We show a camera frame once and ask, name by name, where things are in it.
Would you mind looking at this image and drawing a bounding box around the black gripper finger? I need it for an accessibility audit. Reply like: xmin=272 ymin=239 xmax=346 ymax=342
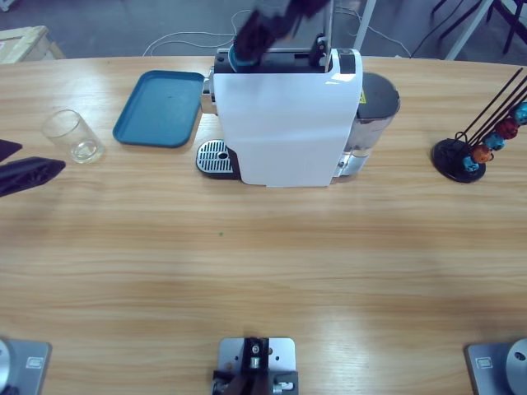
xmin=263 ymin=18 xmax=301 ymax=54
xmin=0 ymin=138 xmax=24 ymax=164
xmin=234 ymin=10 xmax=273 ymax=61
xmin=0 ymin=156 xmax=67 ymax=198

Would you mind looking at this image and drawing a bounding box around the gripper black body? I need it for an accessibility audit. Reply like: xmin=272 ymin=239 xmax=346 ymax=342
xmin=253 ymin=0 xmax=333 ymax=21

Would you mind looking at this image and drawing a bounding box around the teal coffee capsule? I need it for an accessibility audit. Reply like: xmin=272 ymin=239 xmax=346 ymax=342
xmin=484 ymin=132 xmax=506 ymax=151
xmin=227 ymin=44 xmax=264 ymax=74

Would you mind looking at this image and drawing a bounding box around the silver coffee machine lever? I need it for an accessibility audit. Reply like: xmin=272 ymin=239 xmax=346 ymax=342
xmin=309 ymin=6 xmax=335 ymax=71

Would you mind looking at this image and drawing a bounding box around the clear drinking glass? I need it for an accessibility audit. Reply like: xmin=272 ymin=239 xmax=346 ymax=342
xmin=40 ymin=109 xmax=106 ymax=165

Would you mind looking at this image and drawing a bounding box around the white capsule coffee machine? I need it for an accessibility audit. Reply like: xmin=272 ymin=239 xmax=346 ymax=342
xmin=201 ymin=47 xmax=366 ymax=189

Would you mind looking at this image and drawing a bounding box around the orange coffee capsule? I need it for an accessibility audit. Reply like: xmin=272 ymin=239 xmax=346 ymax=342
xmin=472 ymin=144 xmax=493 ymax=165

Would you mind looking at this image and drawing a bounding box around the red coffee capsule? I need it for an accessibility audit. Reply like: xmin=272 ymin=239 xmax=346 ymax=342
xmin=495 ymin=118 xmax=520 ymax=140

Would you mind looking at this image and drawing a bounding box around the wooden crate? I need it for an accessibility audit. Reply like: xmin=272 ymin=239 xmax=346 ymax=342
xmin=0 ymin=25 xmax=67 ymax=65

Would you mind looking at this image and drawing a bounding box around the teal plastic tray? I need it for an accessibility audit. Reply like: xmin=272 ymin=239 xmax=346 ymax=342
xmin=112 ymin=69 xmax=206 ymax=148

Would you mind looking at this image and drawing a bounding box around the clear water tank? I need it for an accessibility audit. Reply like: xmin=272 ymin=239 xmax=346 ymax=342
xmin=336 ymin=72 xmax=402 ymax=179

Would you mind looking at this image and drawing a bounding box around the black drip tray silver grate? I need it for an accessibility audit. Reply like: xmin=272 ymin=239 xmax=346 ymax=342
xmin=195 ymin=138 xmax=242 ymax=181

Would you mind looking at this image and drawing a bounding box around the black capsule stand with rods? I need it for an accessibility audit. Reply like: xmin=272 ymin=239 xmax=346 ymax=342
xmin=431 ymin=67 xmax=527 ymax=184

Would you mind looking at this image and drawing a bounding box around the white floor cable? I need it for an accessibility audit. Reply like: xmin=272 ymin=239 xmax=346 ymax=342
xmin=142 ymin=7 xmax=252 ymax=58
xmin=333 ymin=7 xmax=413 ymax=58

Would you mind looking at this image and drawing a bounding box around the black chair frame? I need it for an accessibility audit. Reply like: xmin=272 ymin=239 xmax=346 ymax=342
xmin=487 ymin=0 xmax=527 ymax=55

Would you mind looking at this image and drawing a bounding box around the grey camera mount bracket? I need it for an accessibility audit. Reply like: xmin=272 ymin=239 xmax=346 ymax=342
xmin=211 ymin=336 xmax=301 ymax=395

